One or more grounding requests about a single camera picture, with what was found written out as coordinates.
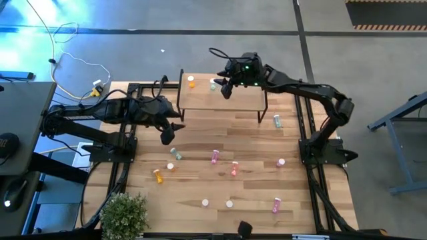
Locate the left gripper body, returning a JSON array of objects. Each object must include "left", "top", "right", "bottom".
[{"left": 133, "top": 96, "right": 174, "bottom": 129}]

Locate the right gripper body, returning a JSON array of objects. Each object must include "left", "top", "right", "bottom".
[{"left": 228, "top": 52, "right": 268, "bottom": 87}]

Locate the white paper sheet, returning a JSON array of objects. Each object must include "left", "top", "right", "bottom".
[{"left": 71, "top": 143, "right": 91, "bottom": 168}]

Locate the green potted plant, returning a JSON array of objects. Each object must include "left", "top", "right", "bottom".
[{"left": 99, "top": 192, "right": 150, "bottom": 240}]

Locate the black desk crossbar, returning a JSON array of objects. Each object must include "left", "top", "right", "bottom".
[{"left": 29, "top": 151, "right": 89, "bottom": 185}]

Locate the person's head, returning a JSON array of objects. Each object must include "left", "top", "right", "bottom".
[{"left": 237, "top": 220, "right": 254, "bottom": 240}]

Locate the gray desk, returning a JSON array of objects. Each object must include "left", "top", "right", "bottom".
[{"left": 0, "top": 81, "right": 57, "bottom": 240}]

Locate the gray tablet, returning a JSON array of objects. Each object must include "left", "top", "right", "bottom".
[{"left": 0, "top": 71, "right": 35, "bottom": 81}]

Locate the black hazard-striped mat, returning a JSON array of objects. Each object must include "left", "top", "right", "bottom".
[{"left": 345, "top": 0, "right": 427, "bottom": 32}]

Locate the black round case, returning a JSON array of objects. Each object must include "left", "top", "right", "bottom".
[{"left": 0, "top": 132, "right": 20, "bottom": 159}]

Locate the black computer mouse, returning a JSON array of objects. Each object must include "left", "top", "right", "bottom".
[{"left": 2, "top": 179, "right": 27, "bottom": 213}]

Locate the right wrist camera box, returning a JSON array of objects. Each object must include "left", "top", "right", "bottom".
[{"left": 220, "top": 81, "right": 234, "bottom": 100}]

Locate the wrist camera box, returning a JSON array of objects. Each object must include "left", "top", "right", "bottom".
[
  {"left": 159, "top": 125, "right": 176, "bottom": 146},
  {"left": 220, "top": 81, "right": 234, "bottom": 100}
]

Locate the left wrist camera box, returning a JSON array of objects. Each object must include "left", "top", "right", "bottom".
[{"left": 159, "top": 125, "right": 176, "bottom": 146}]

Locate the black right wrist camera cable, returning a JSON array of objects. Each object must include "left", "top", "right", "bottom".
[{"left": 208, "top": 47, "right": 250, "bottom": 63}]

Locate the wooden shelf black metal frame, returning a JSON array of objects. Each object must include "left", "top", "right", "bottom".
[{"left": 175, "top": 69, "right": 272, "bottom": 124}]

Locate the black aluminium table frame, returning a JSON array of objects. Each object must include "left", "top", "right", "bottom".
[{"left": 79, "top": 75, "right": 388, "bottom": 240}]

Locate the white cable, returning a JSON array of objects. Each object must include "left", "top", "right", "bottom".
[{"left": 53, "top": 52, "right": 112, "bottom": 86}]

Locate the yellow cable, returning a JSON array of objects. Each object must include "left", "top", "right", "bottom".
[
  {"left": 38, "top": 145, "right": 79, "bottom": 155},
  {"left": 25, "top": 0, "right": 101, "bottom": 101}
]

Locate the thin black cable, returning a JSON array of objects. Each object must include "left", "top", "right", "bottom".
[{"left": 49, "top": 21, "right": 80, "bottom": 66}]

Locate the blue-gray table frame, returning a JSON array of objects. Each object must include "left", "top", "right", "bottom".
[{"left": 366, "top": 93, "right": 427, "bottom": 196}]

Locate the silver metal bracket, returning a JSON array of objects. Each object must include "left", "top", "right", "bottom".
[{"left": 292, "top": 234, "right": 331, "bottom": 240}]

